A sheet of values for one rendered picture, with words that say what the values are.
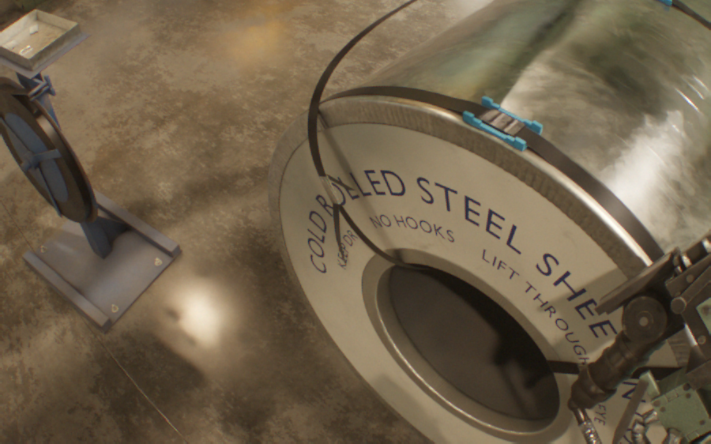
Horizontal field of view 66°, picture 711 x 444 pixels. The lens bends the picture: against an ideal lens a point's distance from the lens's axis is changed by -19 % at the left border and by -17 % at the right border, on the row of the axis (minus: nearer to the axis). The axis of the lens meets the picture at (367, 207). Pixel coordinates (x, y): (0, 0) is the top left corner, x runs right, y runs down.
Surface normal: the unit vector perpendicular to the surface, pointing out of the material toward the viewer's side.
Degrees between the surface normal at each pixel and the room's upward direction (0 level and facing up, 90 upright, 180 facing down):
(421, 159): 90
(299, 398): 0
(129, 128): 0
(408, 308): 61
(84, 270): 0
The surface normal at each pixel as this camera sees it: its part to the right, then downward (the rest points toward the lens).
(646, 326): -0.54, 0.14
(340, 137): -0.67, 0.55
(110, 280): -0.02, -0.68
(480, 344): 0.14, -0.56
